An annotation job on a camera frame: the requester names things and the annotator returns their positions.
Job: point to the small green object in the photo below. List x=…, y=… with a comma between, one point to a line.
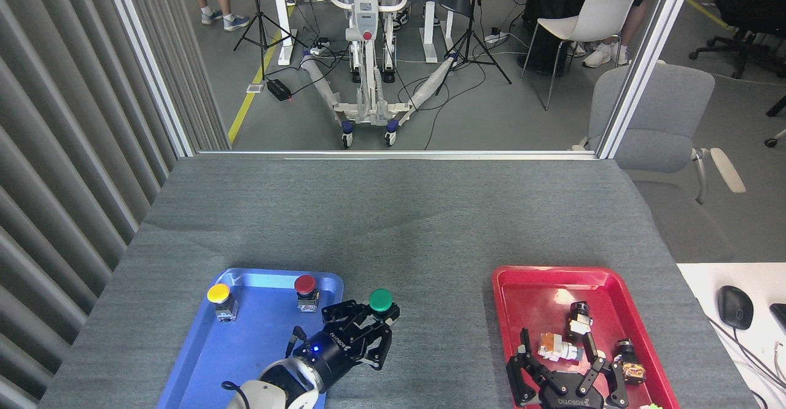
x=652, y=406

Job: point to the red plastic tray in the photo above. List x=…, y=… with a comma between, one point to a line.
x=528, y=304

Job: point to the grey corrugated panel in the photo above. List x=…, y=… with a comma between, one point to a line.
x=61, y=151

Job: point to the black brass switch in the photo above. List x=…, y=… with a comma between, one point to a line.
x=631, y=366

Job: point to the red push button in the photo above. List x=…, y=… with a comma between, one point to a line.
x=305, y=285

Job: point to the black computer mouse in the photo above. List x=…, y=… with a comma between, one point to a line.
x=735, y=307

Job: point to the green push button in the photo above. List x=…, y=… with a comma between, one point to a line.
x=381, y=299

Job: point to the white power strip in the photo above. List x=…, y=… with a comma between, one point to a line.
x=496, y=36

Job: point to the orange white switch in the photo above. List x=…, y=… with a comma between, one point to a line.
x=556, y=346

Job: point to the silver aluminium post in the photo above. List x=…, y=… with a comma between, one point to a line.
x=147, y=59
x=645, y=59

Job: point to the silver aluminium crossbar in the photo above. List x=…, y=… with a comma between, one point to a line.
x=399, y=155

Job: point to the white side table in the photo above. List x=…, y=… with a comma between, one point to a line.
x=718, y=360

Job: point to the white stand on wheels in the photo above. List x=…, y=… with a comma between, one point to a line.
x=365, y=16

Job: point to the black office chair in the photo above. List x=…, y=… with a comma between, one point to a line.
x=746, y=13

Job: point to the grey office chair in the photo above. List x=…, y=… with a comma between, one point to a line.
x=663, y=120

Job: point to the blue plastic tray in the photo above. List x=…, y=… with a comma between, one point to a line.
x=245, y=347

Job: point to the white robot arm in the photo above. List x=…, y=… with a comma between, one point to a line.
x=276, y=390

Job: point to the white plastic chair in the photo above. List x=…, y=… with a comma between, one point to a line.
x=605, y=7

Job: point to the yellow push button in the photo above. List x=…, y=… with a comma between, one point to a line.
x=218, y=293

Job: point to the black power box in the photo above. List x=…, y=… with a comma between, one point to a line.
x=279, y=89

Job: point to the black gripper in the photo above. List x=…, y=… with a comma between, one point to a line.
x=571, y=393
x=334, y=350

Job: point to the black silver switch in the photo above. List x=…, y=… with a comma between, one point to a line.
x=578, y=323

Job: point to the black tripod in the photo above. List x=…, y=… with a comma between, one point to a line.
x=263, y=28
x=471, y=34

